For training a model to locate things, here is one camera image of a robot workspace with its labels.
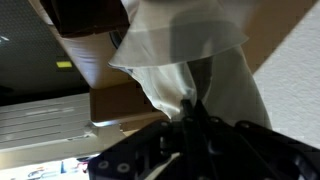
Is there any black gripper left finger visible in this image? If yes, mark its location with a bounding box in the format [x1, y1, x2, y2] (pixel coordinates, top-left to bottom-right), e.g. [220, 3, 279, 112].
[180, 98, 198, 134]

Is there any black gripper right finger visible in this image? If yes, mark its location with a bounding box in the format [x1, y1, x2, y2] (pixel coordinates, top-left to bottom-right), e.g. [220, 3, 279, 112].
[194, 99, 212, 134]

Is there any white towel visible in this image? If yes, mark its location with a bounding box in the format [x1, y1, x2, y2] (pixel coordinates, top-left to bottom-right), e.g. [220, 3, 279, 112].
[108, 0, 273, 131]

